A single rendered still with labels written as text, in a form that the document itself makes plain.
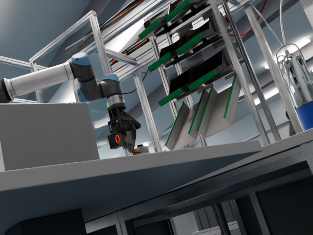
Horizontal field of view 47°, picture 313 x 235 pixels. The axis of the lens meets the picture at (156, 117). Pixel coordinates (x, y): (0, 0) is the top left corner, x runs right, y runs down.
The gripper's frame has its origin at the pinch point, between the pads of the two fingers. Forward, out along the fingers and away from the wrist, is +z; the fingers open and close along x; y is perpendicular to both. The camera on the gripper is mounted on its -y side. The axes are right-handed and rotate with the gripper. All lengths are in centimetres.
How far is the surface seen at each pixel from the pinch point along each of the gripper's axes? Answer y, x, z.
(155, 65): 1.3, 24.3, -28.6
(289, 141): 19, 67, 22
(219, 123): 0.1, 42.1, 4.9
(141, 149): -4.7, 1.4, 0.4
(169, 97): 1.6, 26.2, -12.6
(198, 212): -191, -87, 29
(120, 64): -108, -71, -105
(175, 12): 1, 40, -44
